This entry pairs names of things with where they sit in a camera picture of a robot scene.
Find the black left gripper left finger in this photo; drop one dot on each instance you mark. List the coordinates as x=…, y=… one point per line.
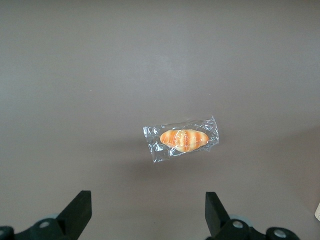
x=75, y=215

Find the brown table cover mat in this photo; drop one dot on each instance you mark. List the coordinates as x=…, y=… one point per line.
x=100, y=75

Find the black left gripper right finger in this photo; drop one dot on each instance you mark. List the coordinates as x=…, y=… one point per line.
x=216, y=215

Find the bread roll in clear wrapper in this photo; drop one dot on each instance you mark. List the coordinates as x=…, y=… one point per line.
x=183, y=140

